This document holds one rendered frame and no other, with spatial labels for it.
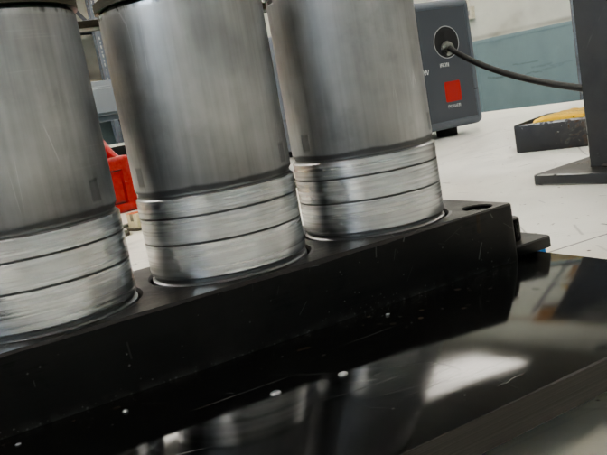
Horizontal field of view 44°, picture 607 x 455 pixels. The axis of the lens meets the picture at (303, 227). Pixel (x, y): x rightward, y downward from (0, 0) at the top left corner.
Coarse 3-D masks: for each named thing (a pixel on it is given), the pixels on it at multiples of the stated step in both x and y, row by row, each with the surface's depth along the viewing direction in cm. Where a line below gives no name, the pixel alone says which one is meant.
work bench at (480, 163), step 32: (480, 128) 56; (512, 128) 51; (448, 160) 39; (480, 160) 37; (512, 160) 35; (544, 160) 33; (576, 160) 31; (448, 192) 28; (480, 192) 27; (512, 192) 26; (544, 192) 25; (576, 192) 24; (544, 224) 20; (576, 224) 19; (576, 416) 9; (512, 448) 9; (544, 448) 9; (576, 448) 8
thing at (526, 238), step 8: (512, 216) 13; (520, 232) 13; (520, 240) 13; (528, 240) 13; (536, 240) 13; (544, 240) 13; (520, 248) 13; (528, 248) 13; (536, 248) 13; (544, 248) 13
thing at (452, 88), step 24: (456, 0) 53; (432, 24) 52; (456, 24) 53; (432, 48) 52; (456, 48) 53; (432, 72) 52; (456, 72) 53; (432, 96) 52; (456, 96) 53; (432, 120) 52; (456, 120) 53; (480, 120) 55; (288, 144) 58
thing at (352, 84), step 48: (288, 0) 12; (336, 0) 11; (384, 0) 11; (288, 48) 12; (336, 48) 11; (384, 48) 11; (288, 96) 12; (336, 96) 12; (384, 96) 12; (336, 144) 12; (384, 144) 12; (432, 144) 12; (336, 192) 12; (384, 192) 12; (432, 192) 12
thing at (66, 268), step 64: (0, 64) 9; (64, 64) 9; (0, 128) 9; (64, 128) 9; (0, 192) 9; (64, 192) 9; (0, 256) 9; (64, 256) 9; (128, 256) 10; (0, 320) 9; (64, 320) 9
